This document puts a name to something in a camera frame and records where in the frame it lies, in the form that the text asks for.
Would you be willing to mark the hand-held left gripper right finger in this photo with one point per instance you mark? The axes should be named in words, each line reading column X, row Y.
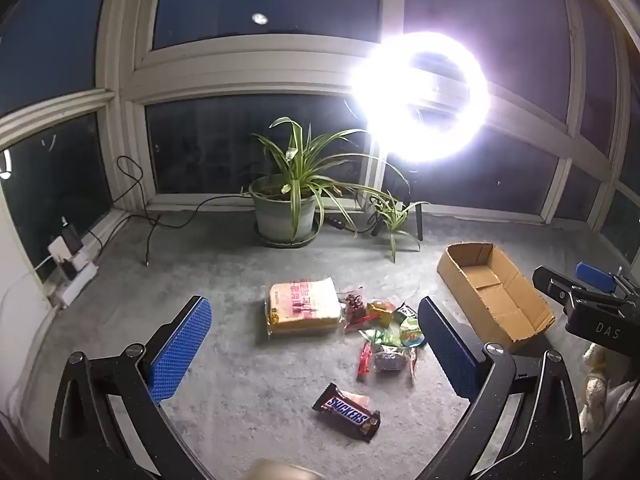
column 450, row 355

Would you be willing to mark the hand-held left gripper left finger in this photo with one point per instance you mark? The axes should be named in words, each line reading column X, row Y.
column 180, row 347

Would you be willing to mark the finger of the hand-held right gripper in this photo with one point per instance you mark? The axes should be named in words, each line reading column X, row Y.
column 595, row 275
column 555, row 285

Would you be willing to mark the small black snack packet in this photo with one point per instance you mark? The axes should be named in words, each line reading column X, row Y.
column 407, row 312

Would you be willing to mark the cardboard box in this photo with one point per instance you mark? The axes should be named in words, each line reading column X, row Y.
column 495, row 300

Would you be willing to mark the copper foil packet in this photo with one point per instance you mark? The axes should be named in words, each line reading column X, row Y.
column 361, row 401

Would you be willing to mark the clear bag with red top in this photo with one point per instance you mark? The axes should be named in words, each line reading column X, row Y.
column 353, row 307

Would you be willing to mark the person's right hand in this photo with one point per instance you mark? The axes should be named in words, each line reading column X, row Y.
column 596, row 395

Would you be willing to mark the clear wrapper with red edge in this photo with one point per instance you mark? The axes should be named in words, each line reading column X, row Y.
column 413, row 365

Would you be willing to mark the silver foil snack packet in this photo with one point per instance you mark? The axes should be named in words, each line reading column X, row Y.
column 390, row 360

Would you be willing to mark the gold wrapped chocolate ball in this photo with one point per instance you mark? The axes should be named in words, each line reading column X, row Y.
column 380, row 308

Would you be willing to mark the red wrapped candy stick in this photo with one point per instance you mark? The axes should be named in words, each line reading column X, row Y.
column 364, row 360

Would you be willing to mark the brown chocolate bar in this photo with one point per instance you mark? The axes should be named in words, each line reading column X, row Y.
column 345, row 410

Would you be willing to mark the white power strip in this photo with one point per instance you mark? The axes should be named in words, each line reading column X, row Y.
column 75, row 280

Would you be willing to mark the large yellow cracker packet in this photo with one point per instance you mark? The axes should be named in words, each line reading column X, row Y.
column 302, row 307

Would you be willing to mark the small spider plant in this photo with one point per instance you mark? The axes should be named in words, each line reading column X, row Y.
column 395, row 220

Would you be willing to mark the dark pot saucer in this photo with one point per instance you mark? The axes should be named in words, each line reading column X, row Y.
column 285, row 244

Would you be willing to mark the black charger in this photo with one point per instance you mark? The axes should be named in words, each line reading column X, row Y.
column 71, row 237

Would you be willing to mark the white charger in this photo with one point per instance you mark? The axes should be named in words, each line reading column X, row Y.
column 58, row 251

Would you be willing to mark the grey plant pot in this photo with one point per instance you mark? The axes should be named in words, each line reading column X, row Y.
column 280, row 215

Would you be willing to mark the large spider plant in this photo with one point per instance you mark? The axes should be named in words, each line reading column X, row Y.
column 300, row 160

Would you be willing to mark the white window frame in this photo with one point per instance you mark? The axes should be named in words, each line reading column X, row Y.
column 250, row 67

